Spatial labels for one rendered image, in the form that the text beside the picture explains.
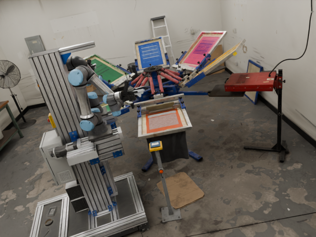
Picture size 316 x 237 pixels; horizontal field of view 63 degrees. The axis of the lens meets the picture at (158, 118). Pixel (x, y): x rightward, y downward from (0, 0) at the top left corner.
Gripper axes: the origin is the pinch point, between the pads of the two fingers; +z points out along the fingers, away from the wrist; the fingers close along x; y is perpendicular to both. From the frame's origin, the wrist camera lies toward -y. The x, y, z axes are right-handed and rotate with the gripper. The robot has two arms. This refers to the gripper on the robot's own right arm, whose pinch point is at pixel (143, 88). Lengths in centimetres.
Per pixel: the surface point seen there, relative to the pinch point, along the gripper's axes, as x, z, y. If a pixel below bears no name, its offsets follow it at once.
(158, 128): -65, -19, 68
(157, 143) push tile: -31, -14, 68
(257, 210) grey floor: -37, 70, 174
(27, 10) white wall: -444, -370, -134
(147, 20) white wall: -511, -97, -28
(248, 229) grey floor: -12, 56, 173
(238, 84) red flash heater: -133, 77, 60
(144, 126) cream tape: -73, -37, 66
